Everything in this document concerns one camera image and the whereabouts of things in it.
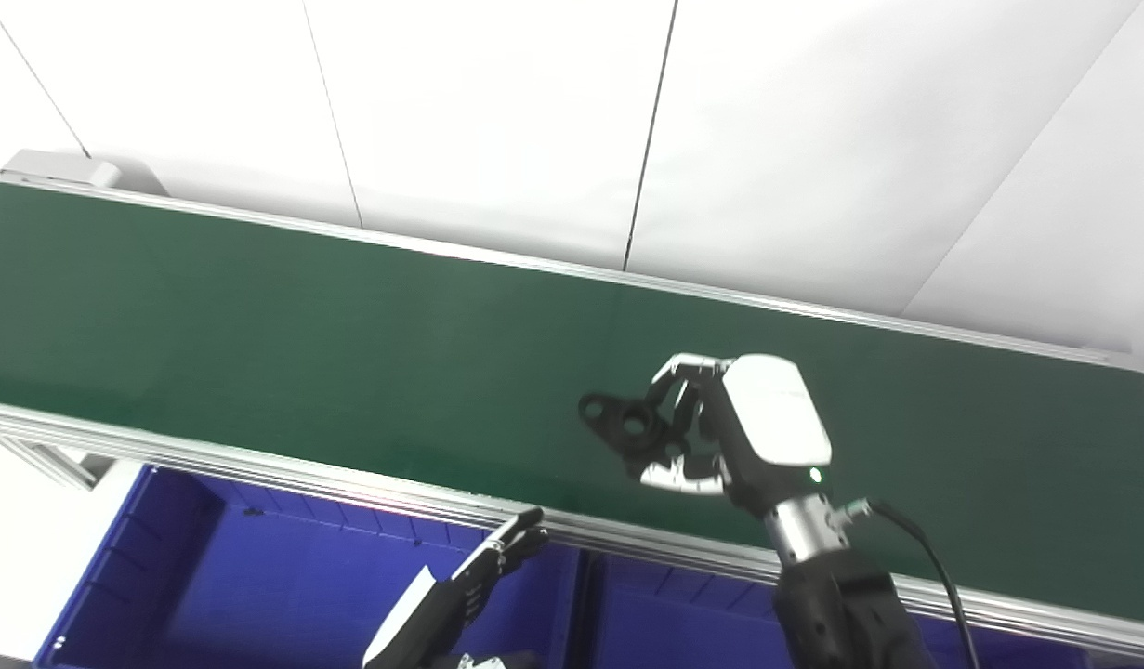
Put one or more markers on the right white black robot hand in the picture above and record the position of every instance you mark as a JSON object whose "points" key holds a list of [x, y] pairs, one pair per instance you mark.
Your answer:
{"points": [[771, 418]]}

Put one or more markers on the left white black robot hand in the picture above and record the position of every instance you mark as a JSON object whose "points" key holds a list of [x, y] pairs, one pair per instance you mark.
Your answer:
{"points": [[432, 623]]}

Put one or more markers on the black flanged metal part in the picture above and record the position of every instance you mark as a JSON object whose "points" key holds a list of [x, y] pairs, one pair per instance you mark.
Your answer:
{"points": [[618, 423]]}

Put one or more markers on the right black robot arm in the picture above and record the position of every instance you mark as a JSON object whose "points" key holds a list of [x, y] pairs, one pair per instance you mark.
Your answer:
{"points": [[841, 604]]}

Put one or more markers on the blue plastic bin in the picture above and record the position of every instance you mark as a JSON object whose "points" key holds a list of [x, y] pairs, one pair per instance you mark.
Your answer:
{"points": [[683, 623], [256, 595]]}

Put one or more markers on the green conveyor belt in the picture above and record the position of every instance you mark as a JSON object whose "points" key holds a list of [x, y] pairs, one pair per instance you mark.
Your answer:
{"points": [[348, 353], [256, 465]]}

